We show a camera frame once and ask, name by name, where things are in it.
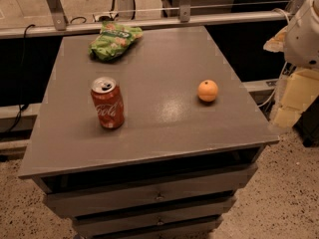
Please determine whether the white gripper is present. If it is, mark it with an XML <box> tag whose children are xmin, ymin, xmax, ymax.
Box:
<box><xmin>263</xmin><ymin>0</ymin><xmax>319</xmax><ymax>128</ymax></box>

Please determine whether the orange fruit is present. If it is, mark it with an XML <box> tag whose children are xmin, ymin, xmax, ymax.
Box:
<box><xmin>197</xmin><ymin>80</ymin><xmax>218</xmax><ymax>103</ymax></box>

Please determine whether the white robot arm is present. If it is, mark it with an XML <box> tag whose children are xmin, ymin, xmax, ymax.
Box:
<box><xmin>263</xmin><ymin>0</ymin><xmax>319</xmax><ymax>127</ymax></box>

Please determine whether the green rice chip bag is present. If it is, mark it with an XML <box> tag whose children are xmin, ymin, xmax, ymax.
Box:
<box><xmin>89</xmin><ymin>21</ymin><xmax>143</xmax><ymax>62</ymax></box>

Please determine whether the grey drawer cabinet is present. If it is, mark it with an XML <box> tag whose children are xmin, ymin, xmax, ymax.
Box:
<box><xmin>18</xmin><ymin>25</ymin><xmax>281</xmax><ymax>239</ymax></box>

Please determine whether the bottom grey drawer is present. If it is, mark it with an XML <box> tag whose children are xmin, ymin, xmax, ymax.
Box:
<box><xmin>91</xmin><ymin>215</ymin><xmax>222</xmax><ymax>239</ymax></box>

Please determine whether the grey drawer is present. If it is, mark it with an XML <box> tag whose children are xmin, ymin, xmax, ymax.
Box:
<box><xmin>91</xmin><ymin>215</ymin><xmax>222</xmax><ymax>239</ymax></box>
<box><xmin>75</xmin><ymin>193</ymin><xmax>236</xmax><ymax>239</ymax></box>
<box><xmin>45</xmin><ymin>163</ymin><xmax>257</xmax><ymax>217</ymax></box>

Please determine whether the red Coca-Cola can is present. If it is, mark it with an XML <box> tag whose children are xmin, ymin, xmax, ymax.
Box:
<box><xmin>91</xmin><ymin>77</ymin><xmax>125</xmax><ymax>129</ymax></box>

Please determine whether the top grey drawer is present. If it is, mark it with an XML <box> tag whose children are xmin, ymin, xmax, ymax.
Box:
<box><xmin>45</xmin><ymin>163</ymin><xmax>257</xmax><ymax>217</ymax></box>

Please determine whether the middle grey drawer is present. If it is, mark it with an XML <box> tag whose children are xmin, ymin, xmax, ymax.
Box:
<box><xmin>75</xmin><ymin>193</ymin><xmax>236</xmax><ymax>239</ymax></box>

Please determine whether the white cable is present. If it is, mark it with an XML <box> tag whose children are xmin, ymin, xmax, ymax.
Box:
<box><xmin>257</xmin><ymin>7</ymin><xmax>293</xmax><ymax>109</ymax></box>

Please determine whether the metal railing frame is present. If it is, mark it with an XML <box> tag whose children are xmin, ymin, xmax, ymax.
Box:
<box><xmin>0</xmin><ymin>0</ymin><xmax>305</xmax><ymax>39</ymax></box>

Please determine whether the black cable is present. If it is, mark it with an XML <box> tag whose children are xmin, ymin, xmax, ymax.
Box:
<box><xmin>0</xmin><ymin>23</ymin><xmax>37</xmax><ymax>141</ymax></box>

